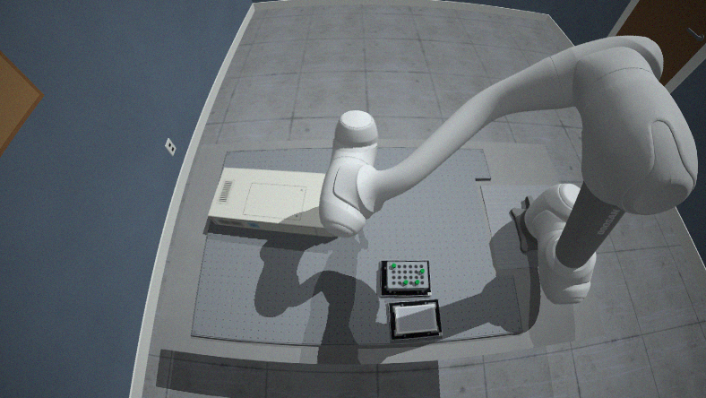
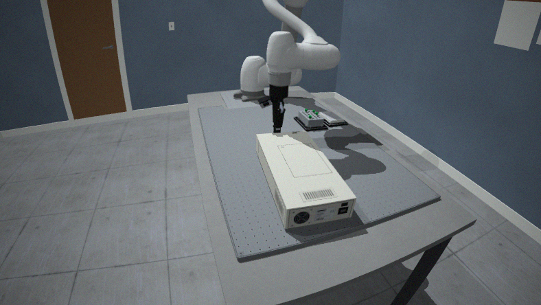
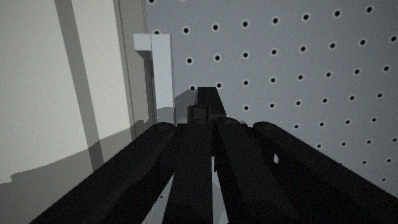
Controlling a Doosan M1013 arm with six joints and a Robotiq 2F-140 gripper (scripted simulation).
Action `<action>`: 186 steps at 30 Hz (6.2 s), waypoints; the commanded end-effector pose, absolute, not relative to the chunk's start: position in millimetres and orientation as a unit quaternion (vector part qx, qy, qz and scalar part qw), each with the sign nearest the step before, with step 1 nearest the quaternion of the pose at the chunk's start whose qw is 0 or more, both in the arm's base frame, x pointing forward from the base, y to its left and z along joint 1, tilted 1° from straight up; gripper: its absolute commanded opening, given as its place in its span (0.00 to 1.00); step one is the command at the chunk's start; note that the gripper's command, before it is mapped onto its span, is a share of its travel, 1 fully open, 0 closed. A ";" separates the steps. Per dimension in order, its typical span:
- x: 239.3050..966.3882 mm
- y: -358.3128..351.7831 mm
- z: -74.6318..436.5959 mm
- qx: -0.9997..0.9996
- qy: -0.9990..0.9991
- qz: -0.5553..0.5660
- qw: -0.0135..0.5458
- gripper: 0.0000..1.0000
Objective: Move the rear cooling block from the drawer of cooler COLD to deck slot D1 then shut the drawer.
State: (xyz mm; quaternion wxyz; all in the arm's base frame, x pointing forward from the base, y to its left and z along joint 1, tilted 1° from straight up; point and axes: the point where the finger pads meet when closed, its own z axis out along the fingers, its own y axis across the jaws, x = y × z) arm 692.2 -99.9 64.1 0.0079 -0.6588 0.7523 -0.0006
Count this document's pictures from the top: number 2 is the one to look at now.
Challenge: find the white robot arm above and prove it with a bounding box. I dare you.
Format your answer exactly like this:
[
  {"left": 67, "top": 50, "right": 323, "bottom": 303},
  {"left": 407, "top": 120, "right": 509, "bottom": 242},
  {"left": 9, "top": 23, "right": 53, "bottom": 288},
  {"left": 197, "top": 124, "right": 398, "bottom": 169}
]
[{"left": 233, "top": 0, "right": 341, "bottom": 109}]

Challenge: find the black rectangular frame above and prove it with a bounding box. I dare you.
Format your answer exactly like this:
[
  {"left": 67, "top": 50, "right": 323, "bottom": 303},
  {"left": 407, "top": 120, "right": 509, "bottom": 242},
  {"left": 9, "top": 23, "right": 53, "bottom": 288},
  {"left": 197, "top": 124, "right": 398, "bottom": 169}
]
[{"left": 324, "top": 119, "right": 348, "bottom": 127}]

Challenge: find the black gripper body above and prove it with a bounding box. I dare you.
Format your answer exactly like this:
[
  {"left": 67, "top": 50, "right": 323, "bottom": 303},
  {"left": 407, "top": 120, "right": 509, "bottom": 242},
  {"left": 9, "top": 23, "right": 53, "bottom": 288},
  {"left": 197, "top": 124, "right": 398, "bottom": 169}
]
[{"left": 269, "top": 85, "right": 288, "bottom": 111}]

